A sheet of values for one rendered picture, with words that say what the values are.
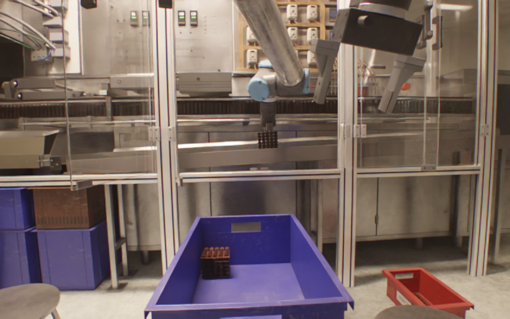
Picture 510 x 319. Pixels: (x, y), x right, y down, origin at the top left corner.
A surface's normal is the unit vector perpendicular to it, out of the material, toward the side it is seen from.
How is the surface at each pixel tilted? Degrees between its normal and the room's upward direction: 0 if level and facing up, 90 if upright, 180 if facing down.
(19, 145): 79
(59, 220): 90
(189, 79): 90
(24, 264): 90
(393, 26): 114
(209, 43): 90
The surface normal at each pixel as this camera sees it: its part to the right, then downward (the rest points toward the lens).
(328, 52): 0.10, 0.47
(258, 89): -0.38, 0.61
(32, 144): 0.07, -0.11
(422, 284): -1.00, 0.02
